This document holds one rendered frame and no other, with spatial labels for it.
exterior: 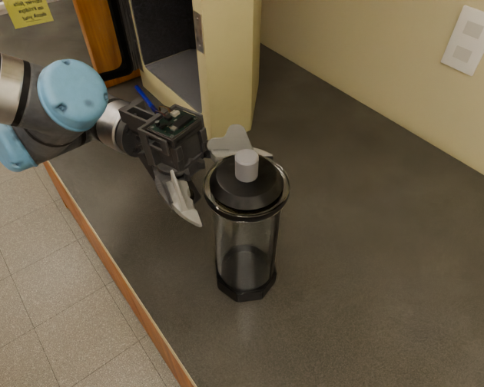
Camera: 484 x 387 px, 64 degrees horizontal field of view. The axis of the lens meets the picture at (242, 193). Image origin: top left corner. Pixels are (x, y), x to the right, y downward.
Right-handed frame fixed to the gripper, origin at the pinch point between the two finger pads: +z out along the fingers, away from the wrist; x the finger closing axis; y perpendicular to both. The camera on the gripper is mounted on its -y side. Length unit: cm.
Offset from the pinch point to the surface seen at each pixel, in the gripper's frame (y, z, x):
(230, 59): 1.8, -22.6, 26.3
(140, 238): -18.2, -20.5, -5.4
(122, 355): -109, -58, -12
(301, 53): -15, -31, 67
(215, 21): 10.0, -22.7, 23.3
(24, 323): -106, -99, -27
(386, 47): -5, -5, 60
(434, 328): -22.5, 27.2, 10.1
